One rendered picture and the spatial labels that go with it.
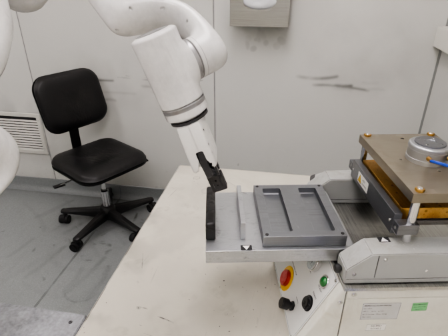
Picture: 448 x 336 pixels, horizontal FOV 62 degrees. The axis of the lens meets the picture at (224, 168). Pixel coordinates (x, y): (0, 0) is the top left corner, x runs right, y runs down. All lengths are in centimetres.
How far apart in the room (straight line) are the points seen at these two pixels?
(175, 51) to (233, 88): 162
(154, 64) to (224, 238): 36
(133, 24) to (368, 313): 71
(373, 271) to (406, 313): 13
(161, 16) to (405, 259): 63
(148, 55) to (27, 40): 209
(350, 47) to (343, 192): 134
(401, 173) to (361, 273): 20
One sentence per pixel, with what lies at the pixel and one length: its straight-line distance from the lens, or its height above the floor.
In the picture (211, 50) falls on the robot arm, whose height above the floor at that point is 133.
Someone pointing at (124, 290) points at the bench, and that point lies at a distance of 101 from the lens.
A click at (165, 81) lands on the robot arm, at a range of 67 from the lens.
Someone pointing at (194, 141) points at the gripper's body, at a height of 117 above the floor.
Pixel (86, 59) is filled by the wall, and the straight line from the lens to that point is 254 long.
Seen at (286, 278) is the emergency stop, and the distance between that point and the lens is 95.
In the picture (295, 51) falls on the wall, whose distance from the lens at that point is 220.
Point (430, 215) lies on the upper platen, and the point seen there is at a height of 104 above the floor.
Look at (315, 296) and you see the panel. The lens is 84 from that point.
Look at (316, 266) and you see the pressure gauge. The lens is 85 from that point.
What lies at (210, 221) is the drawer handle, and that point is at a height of 101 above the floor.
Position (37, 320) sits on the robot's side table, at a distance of 101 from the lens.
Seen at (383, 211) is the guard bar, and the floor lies 103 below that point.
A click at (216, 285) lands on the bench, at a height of 75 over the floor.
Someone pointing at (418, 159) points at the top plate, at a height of 112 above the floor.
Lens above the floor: 145
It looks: 28 degrees down
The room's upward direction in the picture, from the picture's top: straight up
